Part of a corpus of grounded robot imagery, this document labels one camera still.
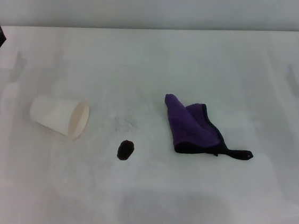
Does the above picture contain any small dark object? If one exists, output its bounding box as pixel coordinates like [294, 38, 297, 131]
[116, 138, 136, 162]

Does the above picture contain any purple rag with black trim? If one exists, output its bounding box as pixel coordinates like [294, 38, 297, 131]
[159, 93, 260, 162]

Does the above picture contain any white paper cup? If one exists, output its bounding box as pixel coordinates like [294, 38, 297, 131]
[27, 93, 92, 143]

